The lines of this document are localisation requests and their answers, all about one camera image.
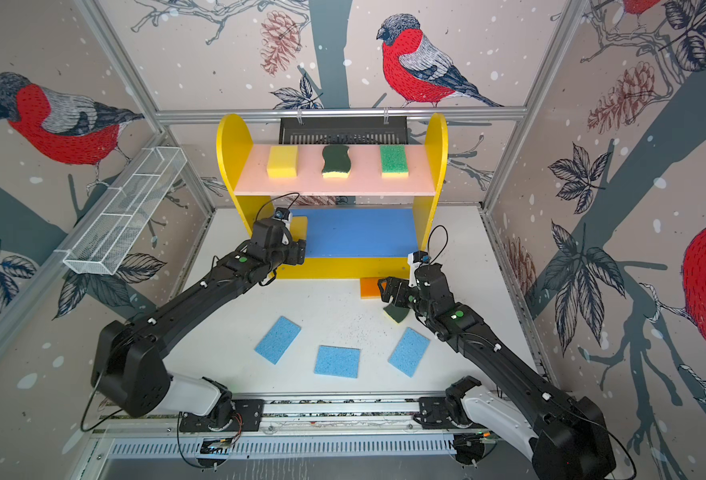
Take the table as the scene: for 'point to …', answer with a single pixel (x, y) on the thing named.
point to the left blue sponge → (278, 340)
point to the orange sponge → (369, 288)
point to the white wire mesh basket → (123, 211)
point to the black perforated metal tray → (344, 131)
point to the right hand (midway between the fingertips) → (389, 282)
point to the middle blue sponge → (337, 361)
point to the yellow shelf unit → (370, 209)
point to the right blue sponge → (409, 352)
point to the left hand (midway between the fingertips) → (298, 236)
